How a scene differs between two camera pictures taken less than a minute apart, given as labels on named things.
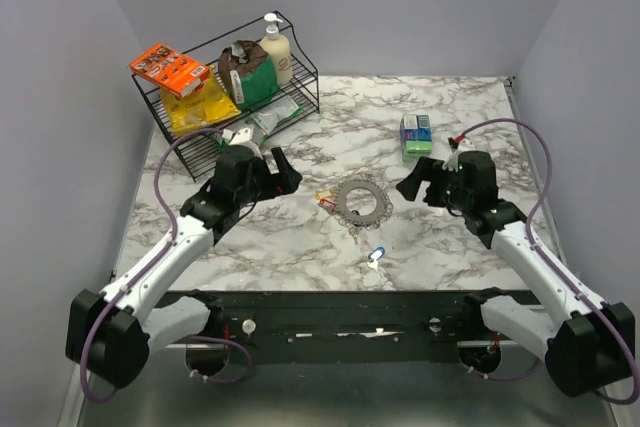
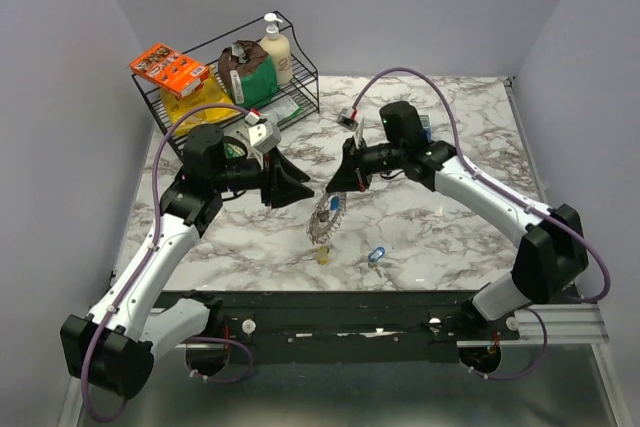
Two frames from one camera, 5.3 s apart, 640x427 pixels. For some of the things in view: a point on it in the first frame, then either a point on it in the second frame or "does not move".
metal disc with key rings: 362,203 -> 324,222
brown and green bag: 248,74 does not move
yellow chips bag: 207,105 does not move
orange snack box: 169,71 does not move
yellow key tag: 320,194 -> 323,255
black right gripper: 428,169 -> 344,180
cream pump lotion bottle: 278,48 does not move
